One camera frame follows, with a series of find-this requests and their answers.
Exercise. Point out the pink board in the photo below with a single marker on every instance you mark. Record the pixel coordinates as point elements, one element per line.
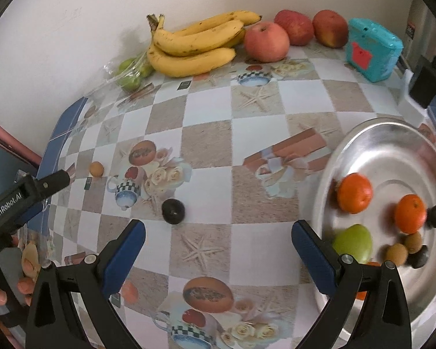
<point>16,143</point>

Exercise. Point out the checkered printed tablecloth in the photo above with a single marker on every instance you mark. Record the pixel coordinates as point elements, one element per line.
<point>210,145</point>

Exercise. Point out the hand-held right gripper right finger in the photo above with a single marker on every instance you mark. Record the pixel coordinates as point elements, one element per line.
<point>312,254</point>

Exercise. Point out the small green fruit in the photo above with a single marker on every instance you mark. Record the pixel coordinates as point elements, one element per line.
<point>130,84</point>
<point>145,69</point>
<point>125,66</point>

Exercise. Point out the clear plastic bag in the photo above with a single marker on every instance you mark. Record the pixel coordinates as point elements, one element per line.
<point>111,72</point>

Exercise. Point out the person's left hand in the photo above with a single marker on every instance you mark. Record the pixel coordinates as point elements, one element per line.
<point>25,285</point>

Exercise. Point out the red apple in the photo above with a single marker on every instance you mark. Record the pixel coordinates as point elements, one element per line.
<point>330,29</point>
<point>295,27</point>
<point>267,41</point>

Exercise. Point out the silver metal flask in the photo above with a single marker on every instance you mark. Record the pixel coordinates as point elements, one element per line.
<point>418,18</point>

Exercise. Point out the round metal plate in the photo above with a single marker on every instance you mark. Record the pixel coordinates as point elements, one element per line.
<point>385,145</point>

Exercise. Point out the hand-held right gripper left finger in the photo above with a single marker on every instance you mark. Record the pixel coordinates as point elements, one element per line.
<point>125,258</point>

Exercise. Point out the orange mandarin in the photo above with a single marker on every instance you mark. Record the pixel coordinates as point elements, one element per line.
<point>361,295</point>
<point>410,213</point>
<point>354,193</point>

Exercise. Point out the green mango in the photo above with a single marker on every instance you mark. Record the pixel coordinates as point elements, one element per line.
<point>352,243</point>

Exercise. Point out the small brown longan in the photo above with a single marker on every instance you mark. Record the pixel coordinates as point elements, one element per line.
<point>96,169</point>
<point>414,241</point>
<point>396,254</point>

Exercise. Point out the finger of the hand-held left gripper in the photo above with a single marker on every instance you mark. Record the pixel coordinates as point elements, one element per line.
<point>56,181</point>

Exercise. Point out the dark blue panel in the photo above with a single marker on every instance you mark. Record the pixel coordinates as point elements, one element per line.
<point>3,169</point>

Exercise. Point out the teal plastic box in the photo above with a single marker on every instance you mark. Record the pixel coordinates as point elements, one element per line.
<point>372,49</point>

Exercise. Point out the yellow banana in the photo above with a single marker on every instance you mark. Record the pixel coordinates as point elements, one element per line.
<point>232,17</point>
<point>189,63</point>
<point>196,40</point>

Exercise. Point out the small black box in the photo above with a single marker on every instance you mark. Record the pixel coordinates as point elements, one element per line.
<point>425,80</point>

